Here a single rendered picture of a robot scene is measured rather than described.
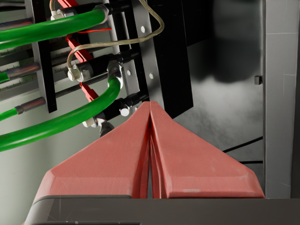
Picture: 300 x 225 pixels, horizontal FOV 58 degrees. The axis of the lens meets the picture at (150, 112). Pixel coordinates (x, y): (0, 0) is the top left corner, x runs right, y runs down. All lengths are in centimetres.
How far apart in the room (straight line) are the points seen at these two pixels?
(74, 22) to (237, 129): 44
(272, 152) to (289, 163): 3
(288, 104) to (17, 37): 32
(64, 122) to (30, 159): 50
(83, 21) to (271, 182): 36
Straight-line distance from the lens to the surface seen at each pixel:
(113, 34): 51
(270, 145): 43
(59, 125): 25
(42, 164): 77
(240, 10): 52
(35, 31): 24
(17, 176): 76
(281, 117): 40
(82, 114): 26
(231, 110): 59
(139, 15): 47
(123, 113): 45
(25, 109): 62
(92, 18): 27
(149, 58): 47
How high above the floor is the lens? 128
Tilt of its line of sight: 35 degrees down
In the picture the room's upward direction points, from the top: 119 degrees counter-clockwise
